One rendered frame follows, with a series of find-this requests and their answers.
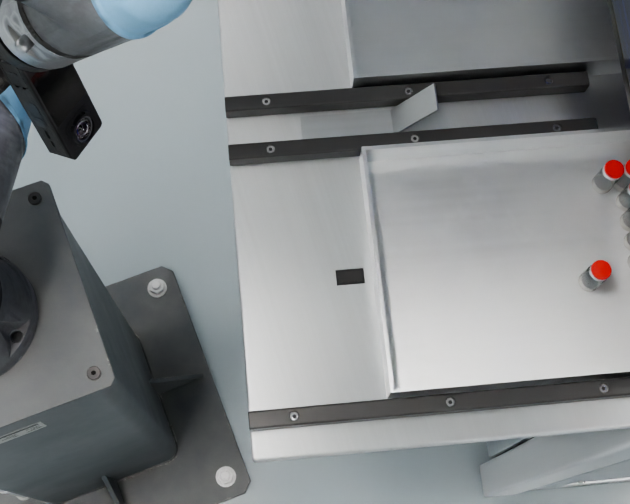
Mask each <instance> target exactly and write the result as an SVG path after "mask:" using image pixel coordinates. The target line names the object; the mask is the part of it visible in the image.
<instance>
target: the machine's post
mask: <svg viewBox="0 0 630 504"><path fill-rule="evenodd" d="M627 459H630V428H626V429H615V430H605V431H594V432H583V433H572V434H562V435H551V436H540V437H534V438H532V439H530V440H528V441H527V442H525V443H523V444H521V445H519V446H517V447H515V448H513V449H511V450H509V451H507V452H505V453H503V454H501V455H499V456H497V457H495V458H493V459H491V460H490V461H488V462H486V463H484V464H482V465H480V473H481V480H482V487H483V494H484V496H485V497H494V496H505V495H515V494H519V493H522V492H525V491H528V490H531V489H535V488H538V487H541V486H544V485H547V484H551V483H554V482H557V481H560V480H563V479H567V478H570V477H573V476H576V475H579V474H583V473H586V472H589V471H592V470H595V469H599V468H602V467H605V466H608V465H611V464H615V463H618V462H621V461H624V460H627Z"/></svg>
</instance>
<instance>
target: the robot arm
mask: <svg viewBox="0 0 630 504"><path fill-rule="evenodd" d="M191 2H192V0H0V228H1V225H2V222H3V219H4V216H5V213H6V209H7V206H8V203H9V199H10V196H11V193H12V189H13V186H14V183H15V180H16V176H17V173H18V170H19V166H20V163H21V160H22V159H23V157H24V156H25V154H26V151H27V146H28V140H27V138H28V134H29V130H30V126H31V121H32V123H33V125H34V127H35V128H36V130H37V132H38V133H39V135H40V137H41V139H42V140H43V142H44V144H45V145H46V147H47V149H48V151H49V152H50V153H53V154H57V155H60V156H63V157H67V158H70V159H73V160H76V159H77V158H78V157H79V155H80V154H81V153H82V151H83V150H84V149H85V147H86V146H87V145H88V143H89V142H90V141H91V139H92V138H93V137H94V135H95V134H96V133H97V131H98V130H99V129H100V127H101V125H102V121H101V119H100V117H99V115H98V113H97V111H96V109H95V107H94V105H93V103H92V101H91V99H90V97H89V95H88V93H87V91H86V89H85V87H84V85H83V83H82V81H81V79H80V77H79V75H78V73H77V71H76V69H75V67H74V65H73V63H76V62H78V61H81V60H83V59H85V58H88V57H90V56H93V55H95V54H98V53H100V52H103V51H105V50H108V49H110V48H113V47H115V46H118V45H121V44H123V43H126V42H128V41H131V40H136V39H142V38H145V37H148V36H150V35H151V34H153V33H154V32H155V31H156V30H158V29H160V28H162V27H164V26H166V25H168V24H169V23H171V22H172V21H173V20H175V19H176V18H178V17H179V16H180V15H182V14H183V13H184V12H185V11H186V9H187V8H188V7H189V5H190V3H191ZM37 322H38V305H37V299H36V296H35V293H34V290H33V288H32V286H31V284H30V282H29V281H28V279H27V278H26V276H25V275H24V274H23V273H22V272H21V271H20V269H19V268H18V267H17V266H16V265H15V264H13V263H12V262H11V261H10V260H8V259H7V258H5V257H3V256H1V255H0V375H2V374H4V373H5V372H7V371H8V370H9V369H11V368H12V367H13V366H14V365H15V364H16V363H17V362H18V361H19V360H20V359H21V358H22V357H23V355H24V354H25V352H26V351H27V349H28V348H29V346H30V344H31V342H32V340H33V337H34V335H35V331H36V328H37Z"/></svg>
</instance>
